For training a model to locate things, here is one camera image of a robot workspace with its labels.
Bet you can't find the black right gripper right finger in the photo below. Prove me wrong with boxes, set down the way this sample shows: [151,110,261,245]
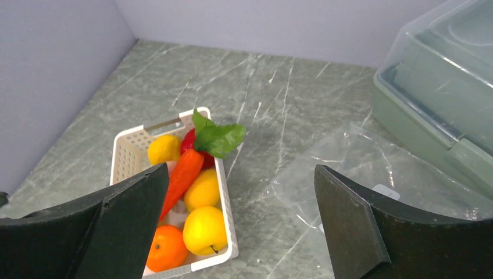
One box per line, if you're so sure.
[314,164,492,278]

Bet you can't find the yellow toy mango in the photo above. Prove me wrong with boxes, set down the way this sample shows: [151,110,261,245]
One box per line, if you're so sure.
[183,169,220,213]

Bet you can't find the white perforated plastic basket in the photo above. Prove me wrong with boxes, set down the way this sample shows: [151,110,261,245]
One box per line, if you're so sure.
[109,110,239,278]

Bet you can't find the orange toy tangerine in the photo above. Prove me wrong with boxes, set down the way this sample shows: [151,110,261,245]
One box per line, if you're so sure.
[146,225,189,273]

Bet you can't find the green storage box clear lid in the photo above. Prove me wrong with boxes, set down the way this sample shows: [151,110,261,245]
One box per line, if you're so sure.
[372,1,492,198]

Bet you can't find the orange toy carrot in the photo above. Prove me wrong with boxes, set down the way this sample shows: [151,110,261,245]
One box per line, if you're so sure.
[159,148,204,221]

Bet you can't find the clear zip top bag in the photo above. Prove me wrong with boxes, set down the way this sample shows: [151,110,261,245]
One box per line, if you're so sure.
[269,123,493,279]

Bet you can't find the yellow toy apple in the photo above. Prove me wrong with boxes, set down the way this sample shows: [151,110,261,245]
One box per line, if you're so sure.
[183,206,227,256]

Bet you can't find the yellow toy lemon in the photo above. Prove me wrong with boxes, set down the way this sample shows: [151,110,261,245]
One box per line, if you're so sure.
[147,135,181,165]

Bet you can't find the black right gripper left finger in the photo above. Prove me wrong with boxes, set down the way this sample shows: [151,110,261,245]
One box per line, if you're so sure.
[1,164,169,278]

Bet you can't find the red toy strawberry with leaves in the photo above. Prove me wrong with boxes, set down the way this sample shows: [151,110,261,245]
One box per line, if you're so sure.
[178,109,247,170]

